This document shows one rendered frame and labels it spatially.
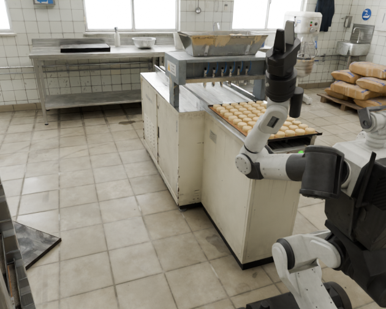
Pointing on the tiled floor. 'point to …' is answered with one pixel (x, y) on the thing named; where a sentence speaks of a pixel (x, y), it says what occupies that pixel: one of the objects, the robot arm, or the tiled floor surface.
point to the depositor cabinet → (176, 138)
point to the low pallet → (340, 102)
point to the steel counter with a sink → (130, 51)
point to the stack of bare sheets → (33, 243)
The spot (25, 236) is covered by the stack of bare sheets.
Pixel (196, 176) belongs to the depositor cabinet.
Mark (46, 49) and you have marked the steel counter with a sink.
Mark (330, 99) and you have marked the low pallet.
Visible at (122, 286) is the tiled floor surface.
